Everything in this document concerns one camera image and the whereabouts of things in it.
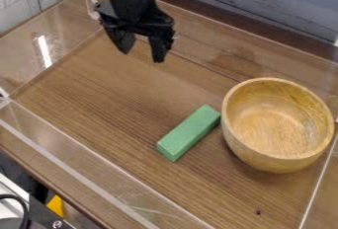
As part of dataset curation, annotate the yellow tag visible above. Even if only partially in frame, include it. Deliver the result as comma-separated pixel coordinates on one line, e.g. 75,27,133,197
47,195,65,217

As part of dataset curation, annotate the green rectangular block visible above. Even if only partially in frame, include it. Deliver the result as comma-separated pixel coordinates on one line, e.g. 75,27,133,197
158,105,221,162

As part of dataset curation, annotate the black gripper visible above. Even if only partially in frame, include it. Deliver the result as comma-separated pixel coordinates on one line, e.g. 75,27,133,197
97,0,174,63

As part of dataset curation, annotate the clear acrylic tray wall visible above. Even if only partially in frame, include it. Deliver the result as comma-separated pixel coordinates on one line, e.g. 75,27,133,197
0,88,216,229

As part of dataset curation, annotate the brown wooden bowl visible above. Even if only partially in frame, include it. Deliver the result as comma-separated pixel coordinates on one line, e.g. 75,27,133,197
221,77,335,174

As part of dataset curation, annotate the clear acrylic corner bracket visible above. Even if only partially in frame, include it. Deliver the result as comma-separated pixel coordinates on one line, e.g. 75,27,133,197
85,0,101,21

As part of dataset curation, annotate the black cable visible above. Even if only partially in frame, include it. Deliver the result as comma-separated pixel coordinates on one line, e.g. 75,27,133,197
0,193,33,229

